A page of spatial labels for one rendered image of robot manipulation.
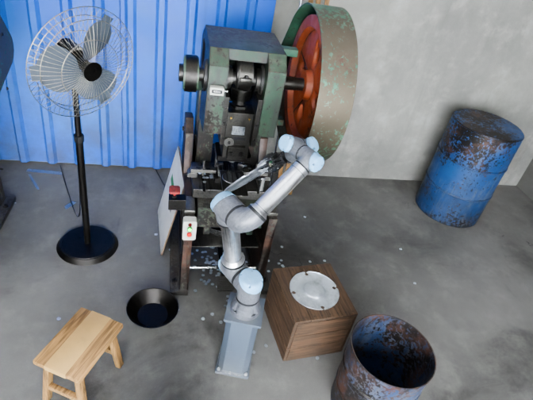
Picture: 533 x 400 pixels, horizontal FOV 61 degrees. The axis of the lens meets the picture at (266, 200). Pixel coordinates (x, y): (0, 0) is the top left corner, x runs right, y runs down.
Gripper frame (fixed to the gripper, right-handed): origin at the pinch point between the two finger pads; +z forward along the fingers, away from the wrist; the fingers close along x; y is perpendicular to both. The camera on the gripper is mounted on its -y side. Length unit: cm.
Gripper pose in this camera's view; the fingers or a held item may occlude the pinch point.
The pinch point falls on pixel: (260, 167)
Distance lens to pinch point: 225.5
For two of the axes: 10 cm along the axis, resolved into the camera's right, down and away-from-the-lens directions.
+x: 5.0, 8.5, 1.9
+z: -7.3, 2.9, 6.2
